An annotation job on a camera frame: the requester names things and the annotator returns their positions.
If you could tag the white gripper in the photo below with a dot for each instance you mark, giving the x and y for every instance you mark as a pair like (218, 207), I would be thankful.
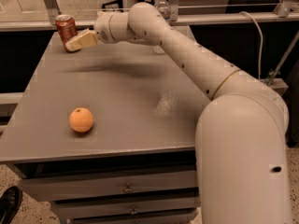
(102, 27)

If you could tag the red coke can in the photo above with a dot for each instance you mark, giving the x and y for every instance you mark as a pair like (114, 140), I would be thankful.
(66, 27)

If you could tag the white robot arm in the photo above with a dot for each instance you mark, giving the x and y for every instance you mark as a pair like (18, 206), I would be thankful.
(240, 136)

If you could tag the clear plastic water bottle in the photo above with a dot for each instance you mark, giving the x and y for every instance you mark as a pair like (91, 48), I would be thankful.
(164, 8)

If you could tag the orange fruit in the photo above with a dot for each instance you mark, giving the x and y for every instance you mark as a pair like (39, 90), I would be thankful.
(81, 120)

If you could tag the grey drawer cabinet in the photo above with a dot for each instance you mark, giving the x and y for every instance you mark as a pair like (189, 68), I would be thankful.
(145, 111)

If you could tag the top grey drawer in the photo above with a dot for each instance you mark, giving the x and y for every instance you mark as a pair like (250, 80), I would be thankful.
(99, 185)

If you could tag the grey drawer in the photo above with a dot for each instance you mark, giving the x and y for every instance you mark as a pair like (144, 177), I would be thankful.
(180, 216)
(99, 185)
(128, 205)

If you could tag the middle grey drawer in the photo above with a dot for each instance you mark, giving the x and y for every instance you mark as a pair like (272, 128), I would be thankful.
(128, 205)

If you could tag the black shoe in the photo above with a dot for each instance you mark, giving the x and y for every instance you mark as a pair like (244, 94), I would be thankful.
(10, 202)

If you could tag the bottom grey drawer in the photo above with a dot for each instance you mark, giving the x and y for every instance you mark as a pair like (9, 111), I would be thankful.
(180, 216)

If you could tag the metal window rail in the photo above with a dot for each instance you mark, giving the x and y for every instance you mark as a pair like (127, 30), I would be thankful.
(206, 19)

